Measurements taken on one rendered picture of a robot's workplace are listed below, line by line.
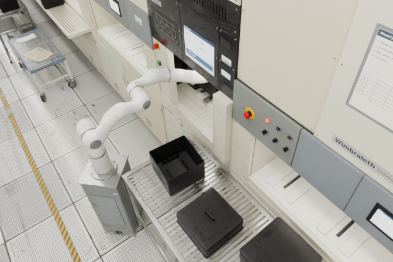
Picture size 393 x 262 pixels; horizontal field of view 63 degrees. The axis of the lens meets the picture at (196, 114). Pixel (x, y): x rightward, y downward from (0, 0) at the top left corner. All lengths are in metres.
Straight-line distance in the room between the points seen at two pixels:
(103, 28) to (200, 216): 2.43
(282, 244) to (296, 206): 0.35
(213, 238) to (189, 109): 1.03
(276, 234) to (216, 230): 0.35
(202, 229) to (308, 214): 0.62
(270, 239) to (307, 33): 1.02
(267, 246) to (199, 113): 1.15
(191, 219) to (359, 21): 1.36
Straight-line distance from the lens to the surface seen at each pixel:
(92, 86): 4.35
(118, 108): 2.04
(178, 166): 2.27
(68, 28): 3.99
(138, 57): 3.16
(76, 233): 3.08
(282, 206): 2.02
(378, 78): 1.15
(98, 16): 3.68
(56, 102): 4.29
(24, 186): 3.56
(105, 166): 2.28
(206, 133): 2.32
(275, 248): 1.75
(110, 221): 2.77
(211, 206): 1.99
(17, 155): 3.87
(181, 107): 2.52
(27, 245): 3.21
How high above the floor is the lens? 2.60
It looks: 45 degrees down
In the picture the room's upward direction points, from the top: 3 degrees counter-clockwise
